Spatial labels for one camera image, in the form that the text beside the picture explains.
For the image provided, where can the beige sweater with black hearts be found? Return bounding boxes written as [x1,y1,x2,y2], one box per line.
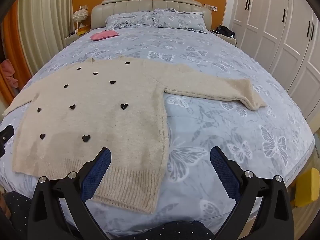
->
[5,57,265,213]

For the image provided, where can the pink hanging clothes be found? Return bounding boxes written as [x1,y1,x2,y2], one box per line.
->
[1,59,18,89]

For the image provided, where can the nightstand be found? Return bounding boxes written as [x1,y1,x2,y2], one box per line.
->
[65,34,80,46]
[210,29,237,46]

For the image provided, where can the left nightstand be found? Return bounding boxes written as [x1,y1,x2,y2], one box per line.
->
[65,34,80,46]

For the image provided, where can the left butterfly pillow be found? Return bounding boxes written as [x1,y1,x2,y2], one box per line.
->
[105,11,154,30]

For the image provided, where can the grey butterfly bedspread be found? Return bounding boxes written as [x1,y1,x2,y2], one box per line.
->
[0,26,315,235]

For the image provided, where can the black bag on nightstand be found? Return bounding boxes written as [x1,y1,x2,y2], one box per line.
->
[215,25,235,38]

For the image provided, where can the dark dotted trousers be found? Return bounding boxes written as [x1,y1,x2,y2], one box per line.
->
[1,191,214,239]

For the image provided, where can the right nightstand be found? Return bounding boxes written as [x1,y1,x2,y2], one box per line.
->
[210,29,237,46]

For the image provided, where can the yellow stool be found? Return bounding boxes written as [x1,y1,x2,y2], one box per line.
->
[294,167,319,207]

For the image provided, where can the white wardrobe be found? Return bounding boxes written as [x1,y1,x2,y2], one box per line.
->
[223,0,319,132]

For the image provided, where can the beige padded headboard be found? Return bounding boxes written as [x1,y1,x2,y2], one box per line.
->
[91,0,212,30]

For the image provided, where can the white fluffy table lamp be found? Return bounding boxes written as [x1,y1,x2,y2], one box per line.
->
[72,7,89,29]

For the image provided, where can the pink folded cloth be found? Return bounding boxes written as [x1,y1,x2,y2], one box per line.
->
[90,30,119,41]

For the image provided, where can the cream pleated curtain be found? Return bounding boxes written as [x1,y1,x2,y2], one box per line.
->
[17,0,74,75]

